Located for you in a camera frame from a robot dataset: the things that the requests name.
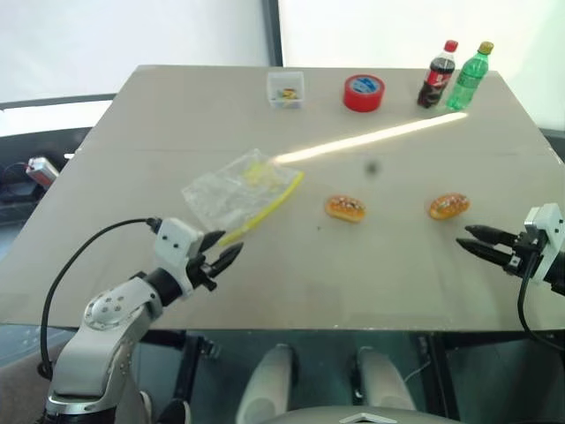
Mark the dark side bench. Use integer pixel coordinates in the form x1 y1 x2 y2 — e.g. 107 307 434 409
0 95 117 227

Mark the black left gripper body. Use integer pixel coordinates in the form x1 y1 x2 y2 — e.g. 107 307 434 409
185 240 222 293

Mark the glazed orange bread roll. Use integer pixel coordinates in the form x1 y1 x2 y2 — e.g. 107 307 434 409
325 194 367 224
428 192 471 222

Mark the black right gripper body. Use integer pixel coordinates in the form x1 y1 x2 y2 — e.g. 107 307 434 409
506 231 546 280

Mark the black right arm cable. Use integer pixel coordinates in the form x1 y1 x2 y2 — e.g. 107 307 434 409
516 251 565 351

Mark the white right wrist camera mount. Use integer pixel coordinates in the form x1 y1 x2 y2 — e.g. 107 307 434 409
524 202 565 284

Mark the white and red device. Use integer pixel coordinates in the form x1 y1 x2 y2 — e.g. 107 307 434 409
25 156 61 183

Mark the clear yellow-zip plastic bag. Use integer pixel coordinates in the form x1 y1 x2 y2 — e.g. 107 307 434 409
180 148 306 247

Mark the green plastic bottle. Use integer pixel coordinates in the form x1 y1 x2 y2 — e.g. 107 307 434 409
445 41 495 112

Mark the clear plastic box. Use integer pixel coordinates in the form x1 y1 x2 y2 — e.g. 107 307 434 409
267 70 305 110

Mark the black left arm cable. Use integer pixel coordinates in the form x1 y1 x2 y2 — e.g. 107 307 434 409
39 216 162 377

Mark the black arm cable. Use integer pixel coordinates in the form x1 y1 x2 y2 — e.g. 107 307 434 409
516 251 565 351
39 216 162 377

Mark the grey rounded robot leg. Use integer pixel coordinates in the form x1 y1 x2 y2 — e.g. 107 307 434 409
354 346 417 413
235 344 302 424

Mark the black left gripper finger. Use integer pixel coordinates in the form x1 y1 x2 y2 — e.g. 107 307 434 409
208 240 245 279
201 230 227 251

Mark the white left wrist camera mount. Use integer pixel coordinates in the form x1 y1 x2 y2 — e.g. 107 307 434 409
154 216 206 295

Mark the dark window post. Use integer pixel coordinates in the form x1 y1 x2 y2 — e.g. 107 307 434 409
263 0 284 69

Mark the black shoe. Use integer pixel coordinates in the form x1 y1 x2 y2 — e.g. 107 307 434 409
157 397 192 424

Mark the grey robot torso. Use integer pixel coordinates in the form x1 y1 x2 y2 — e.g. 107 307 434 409
272 405 461 424

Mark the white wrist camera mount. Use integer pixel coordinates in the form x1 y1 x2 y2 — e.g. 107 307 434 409
524 202 565 284
154 216 206 295

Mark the cola bottle red cap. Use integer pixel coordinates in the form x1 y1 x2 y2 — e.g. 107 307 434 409
416 39 459 110

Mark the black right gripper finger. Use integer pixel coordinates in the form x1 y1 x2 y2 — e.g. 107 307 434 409
464 223 516 247
456 238 514 267

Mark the red tape roll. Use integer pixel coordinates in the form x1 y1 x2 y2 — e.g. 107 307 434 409
343 73 386 113

